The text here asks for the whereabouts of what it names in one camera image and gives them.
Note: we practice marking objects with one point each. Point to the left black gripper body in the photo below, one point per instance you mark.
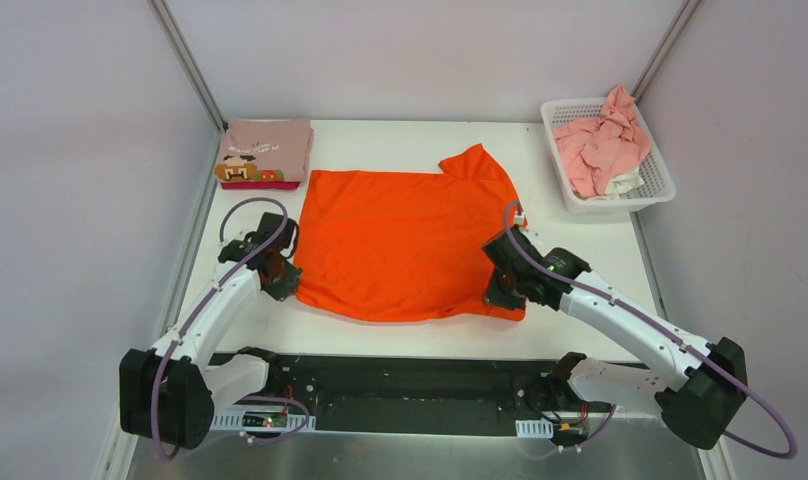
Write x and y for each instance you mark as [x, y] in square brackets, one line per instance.
[283, 279]

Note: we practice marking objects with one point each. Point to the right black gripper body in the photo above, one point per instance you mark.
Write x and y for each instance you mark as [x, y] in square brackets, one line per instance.
[501, 291]

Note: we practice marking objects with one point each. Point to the orange t shirt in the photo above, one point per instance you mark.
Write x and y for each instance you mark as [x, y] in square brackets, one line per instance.
[401, 246]

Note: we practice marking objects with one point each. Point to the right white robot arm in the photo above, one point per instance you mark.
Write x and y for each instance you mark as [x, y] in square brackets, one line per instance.
[692, 384]

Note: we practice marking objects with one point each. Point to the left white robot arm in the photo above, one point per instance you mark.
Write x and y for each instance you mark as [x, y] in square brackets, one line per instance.
[170, 391]

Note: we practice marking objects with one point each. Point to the folded pink printed t shirt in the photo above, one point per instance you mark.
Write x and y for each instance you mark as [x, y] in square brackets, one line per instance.
[268, 151]

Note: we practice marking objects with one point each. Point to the white cloth in basket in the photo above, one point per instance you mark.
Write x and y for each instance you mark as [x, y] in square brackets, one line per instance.
[623, 184]

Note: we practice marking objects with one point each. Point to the crumpled pink t shirt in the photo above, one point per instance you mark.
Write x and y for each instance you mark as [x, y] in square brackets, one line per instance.
[595, 149]

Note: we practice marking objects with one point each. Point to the white plastic basket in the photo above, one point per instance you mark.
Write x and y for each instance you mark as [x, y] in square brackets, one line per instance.
[658, 185]

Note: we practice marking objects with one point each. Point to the black base frame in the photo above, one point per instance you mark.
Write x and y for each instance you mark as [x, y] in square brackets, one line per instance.
[416, 396]

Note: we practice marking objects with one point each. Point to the aluminium frame rail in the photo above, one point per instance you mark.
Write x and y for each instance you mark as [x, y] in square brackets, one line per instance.
[177, 42]

